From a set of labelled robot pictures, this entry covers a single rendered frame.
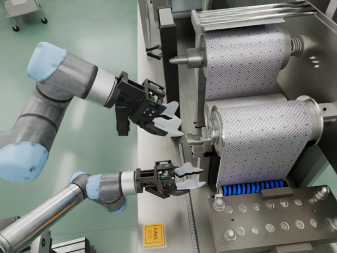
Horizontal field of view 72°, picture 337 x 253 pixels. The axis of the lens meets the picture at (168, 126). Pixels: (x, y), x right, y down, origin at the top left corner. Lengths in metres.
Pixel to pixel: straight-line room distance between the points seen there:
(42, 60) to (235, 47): 0.53
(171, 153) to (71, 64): 0.69
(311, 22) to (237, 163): 0.48
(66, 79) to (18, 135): 0.13
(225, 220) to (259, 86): 0.45
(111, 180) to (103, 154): 1.55
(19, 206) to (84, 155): 0.64
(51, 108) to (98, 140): 1.90
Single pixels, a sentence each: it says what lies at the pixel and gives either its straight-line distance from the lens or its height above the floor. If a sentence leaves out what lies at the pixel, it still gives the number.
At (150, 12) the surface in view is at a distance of 1.51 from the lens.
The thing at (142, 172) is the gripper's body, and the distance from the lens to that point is 0.72.
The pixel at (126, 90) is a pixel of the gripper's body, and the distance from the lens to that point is 0.50.
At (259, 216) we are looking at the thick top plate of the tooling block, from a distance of 0.82.
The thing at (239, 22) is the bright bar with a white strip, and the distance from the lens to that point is 0.78.
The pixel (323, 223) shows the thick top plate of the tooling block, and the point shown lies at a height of 1.03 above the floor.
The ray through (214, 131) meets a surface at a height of 1.28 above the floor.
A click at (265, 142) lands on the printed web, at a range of 0.68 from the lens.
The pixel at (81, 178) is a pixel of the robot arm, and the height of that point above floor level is 1.05.
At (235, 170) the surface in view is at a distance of 0.77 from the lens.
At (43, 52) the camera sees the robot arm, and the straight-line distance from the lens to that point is 0.48.
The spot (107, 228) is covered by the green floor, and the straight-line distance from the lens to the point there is 1.95.
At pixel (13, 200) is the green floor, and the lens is 2.42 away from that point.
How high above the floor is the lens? 1.77
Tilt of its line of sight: 48 degrees down
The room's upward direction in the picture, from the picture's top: 6 degrees counter-clockwise
